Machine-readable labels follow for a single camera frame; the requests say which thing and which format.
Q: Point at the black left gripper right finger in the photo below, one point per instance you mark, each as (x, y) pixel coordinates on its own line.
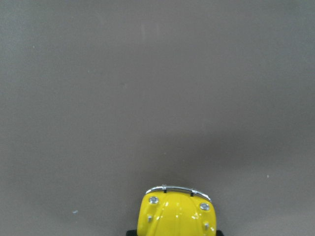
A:
(219, 233)

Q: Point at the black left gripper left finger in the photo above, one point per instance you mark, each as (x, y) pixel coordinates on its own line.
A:
(131, 233)

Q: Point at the yellow beetle toy car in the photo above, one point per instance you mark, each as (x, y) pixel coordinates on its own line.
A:
(168, 210)

